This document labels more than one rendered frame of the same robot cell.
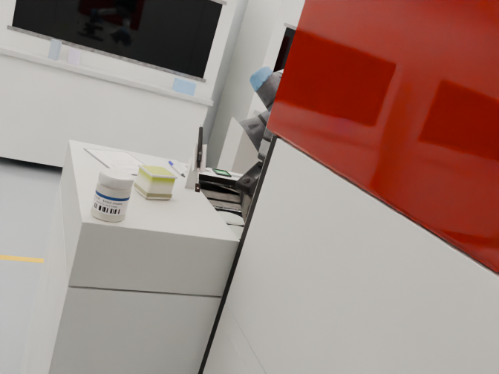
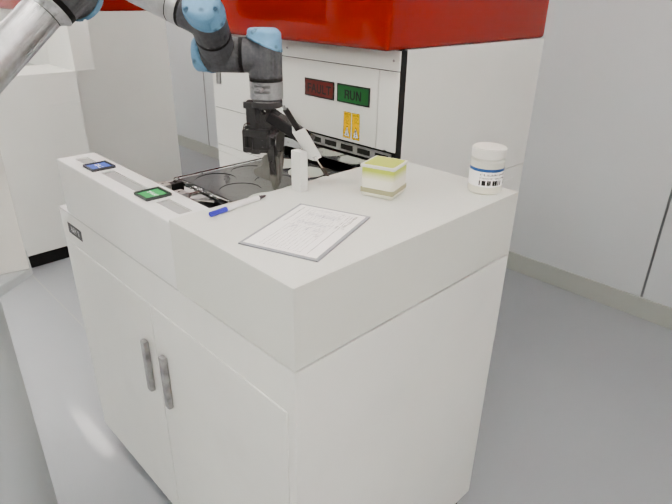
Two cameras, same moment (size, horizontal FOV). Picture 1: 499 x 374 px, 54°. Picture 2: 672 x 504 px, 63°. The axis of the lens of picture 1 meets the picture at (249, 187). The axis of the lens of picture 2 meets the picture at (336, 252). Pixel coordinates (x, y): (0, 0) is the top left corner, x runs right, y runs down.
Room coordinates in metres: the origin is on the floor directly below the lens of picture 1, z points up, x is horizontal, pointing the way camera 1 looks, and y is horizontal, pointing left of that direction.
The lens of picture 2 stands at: (1.62, 1.24, 1.34)
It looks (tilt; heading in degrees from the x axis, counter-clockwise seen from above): 25 degrees down; 252
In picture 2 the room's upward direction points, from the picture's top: 1 degrees clockwise
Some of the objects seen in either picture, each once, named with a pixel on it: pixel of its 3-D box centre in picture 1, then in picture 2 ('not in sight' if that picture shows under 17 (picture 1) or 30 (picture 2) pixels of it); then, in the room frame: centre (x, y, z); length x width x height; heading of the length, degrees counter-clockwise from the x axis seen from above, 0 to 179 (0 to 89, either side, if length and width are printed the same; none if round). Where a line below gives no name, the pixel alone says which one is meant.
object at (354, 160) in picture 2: not in sight; (329, 165); (1.16, -0.22, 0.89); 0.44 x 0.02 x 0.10; 116
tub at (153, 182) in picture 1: (154, 182); (384, 177); (1.18, 0.23, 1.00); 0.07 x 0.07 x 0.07; 43
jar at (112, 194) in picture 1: (112, 195); (486, 168); (0.97, 0.27, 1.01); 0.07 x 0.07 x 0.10
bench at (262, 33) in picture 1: (317, 112); not in sight; (5.36, -0.46, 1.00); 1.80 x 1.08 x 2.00; 116
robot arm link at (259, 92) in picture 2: (272, 149); (266, 91); (1.37, -0.03, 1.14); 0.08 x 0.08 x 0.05
